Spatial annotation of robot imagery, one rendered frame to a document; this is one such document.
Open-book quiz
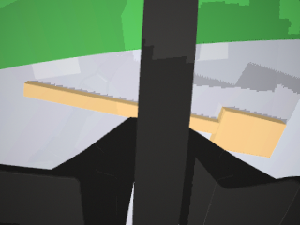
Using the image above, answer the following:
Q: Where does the green flat mat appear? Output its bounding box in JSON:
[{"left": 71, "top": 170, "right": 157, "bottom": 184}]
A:
[{"left": 0, "top": 0, "right": 300, "bottom": 68}]

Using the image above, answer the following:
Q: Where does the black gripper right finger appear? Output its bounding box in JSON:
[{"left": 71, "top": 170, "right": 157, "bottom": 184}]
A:
[{"left": 179, "top": 127, "right": 300, "bottom": 225}]

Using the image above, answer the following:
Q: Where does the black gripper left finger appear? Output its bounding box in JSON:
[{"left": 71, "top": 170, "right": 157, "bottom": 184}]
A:
[{"left": 0, "top": 116, "right": 138, "bottom": 225}]

